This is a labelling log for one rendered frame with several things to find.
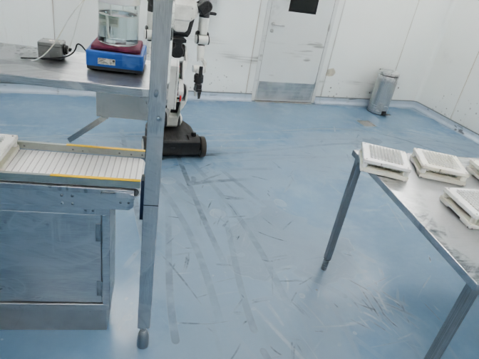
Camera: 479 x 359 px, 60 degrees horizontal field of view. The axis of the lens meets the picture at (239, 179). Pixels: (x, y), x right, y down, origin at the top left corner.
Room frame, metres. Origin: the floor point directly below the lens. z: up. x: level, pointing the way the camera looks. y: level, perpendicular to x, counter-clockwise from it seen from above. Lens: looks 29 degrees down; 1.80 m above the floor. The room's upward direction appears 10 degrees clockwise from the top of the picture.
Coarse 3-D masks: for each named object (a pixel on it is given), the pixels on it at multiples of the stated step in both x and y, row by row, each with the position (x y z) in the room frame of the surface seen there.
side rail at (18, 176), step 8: (0, 176) 1.30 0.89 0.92; (8, 176) 1.31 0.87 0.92; (16, 176) 1.31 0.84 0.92; (24, 176) 1.32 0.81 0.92; (32, 176) 1.33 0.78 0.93; (40, 176) 1.33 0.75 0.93; (48, 176) 1.34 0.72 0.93; (88, 184) 1.37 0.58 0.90; (96, 184) 1.38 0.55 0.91; (104, 184) 1.38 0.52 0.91; (112, 184) 1.39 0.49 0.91; (120, 184) 1.40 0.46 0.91; (128, 184) 1.40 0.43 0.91; (136, 184) 1.41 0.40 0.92
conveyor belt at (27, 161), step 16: (16, 160) 1.46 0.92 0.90; (32, 160) 1.49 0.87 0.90; (48, 160) 1.51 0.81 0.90; (64, 160) 1.53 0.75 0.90; (80, 160) 1.56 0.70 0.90; (96, 160) 1.58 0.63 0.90; (112, 160) 1.61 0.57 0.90; (128, 160) 1.63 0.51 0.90; (96, 176) 1.45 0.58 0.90; (112, 176) 1.47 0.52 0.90; (128, 176) 1.50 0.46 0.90
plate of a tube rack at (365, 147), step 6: (366, 144) 2.19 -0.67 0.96; (372, 144) 2.21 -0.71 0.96; (366, 150) 2.10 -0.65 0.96; (378, 150) 2.13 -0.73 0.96; (366, 156) 2.02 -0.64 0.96; (402, 156) 2.11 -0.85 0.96; (366, 162) 1.98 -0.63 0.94; (372, 162) 1.97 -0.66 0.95; (378, 162) 1.97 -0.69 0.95; (384, 162) 1.98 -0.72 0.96; (390, 162) 1.99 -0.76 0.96; (408, 162) 2.04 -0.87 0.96; (390, 168) 1.96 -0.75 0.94; (396, 168) 1.96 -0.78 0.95; (402, 168) 1.95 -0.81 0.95; (408, 168) 1.96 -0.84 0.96
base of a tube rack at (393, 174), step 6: (360, 150) 2.20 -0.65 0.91; (360, 156) 2.12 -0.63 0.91; (360, 162) 2.05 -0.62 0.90; (360, 168) 1.99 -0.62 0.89; (366, 168) 1.98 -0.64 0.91; (372, 168) 1.98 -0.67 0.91; (378, 168) 2.00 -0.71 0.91; (384, 168) 2.01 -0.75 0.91; (378, 174) 1.97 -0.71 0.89; (384, 174) 1.96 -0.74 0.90; (390, 174) 1.96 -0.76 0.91; (396, 174) 1.97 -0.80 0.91; (402, 174) 1.98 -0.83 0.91; (402, 180) 1.95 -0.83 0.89
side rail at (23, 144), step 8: (24, 144) 1.57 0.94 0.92; (32, 144) 1.57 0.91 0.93; (40, 144) 1.58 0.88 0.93; (48, 144) 1.59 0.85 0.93; (56, 144) 1.60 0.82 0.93; (64, 144) 1.61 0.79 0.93; (80, 152) 1.62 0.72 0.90; (88, 152) 1.62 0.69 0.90; (96, 152) 1.63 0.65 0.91; (104, 152) 1.64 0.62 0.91; (112, 152) 1.65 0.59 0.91; (120, 152) 1.65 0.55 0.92; (128, 152) 1.66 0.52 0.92; (136, 152) 1.67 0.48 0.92; (144, 152) 1.68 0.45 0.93
